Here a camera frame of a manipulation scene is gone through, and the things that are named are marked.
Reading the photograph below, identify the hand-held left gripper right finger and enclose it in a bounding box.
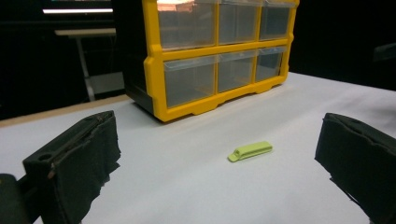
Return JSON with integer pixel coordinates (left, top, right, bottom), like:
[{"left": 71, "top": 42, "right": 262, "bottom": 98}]
[{"left": 314, "top": 112, "right": 396, "bottom": 224}]

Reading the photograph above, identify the monitor with bright strip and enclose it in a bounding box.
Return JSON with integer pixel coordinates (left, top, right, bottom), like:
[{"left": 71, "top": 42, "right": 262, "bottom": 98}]
[{"left": 42, "top": 0, "right": 114, "bottom": 15}]

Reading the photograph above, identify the white table with metal leg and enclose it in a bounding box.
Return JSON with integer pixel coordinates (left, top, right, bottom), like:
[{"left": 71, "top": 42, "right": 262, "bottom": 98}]
[{"left": 54, "top": 27, "right": 125, "bottom": 102}]

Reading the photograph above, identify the yellow and black drawer organizer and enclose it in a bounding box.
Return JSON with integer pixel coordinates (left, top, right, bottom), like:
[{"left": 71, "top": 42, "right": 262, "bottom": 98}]
[{"left": 122, "top": 0, "right": 301, "bottom": 123}]

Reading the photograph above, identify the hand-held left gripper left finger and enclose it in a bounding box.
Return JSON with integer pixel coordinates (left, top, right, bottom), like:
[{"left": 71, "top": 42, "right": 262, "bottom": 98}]
[{"left": 22, "top": 110, "right": 121, "bottom": 224}]

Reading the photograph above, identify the light green plastic clip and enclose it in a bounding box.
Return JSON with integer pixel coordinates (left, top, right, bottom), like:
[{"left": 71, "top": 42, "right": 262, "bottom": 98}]
[{"left": 227, "top": 140, "right": 274, "bottom": 163}]

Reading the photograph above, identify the clear plastic drawer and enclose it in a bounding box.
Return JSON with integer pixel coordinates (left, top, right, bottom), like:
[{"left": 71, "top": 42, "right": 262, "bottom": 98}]
[{"left": 163, "top": 55, "right": 218, "bottom": 109}]

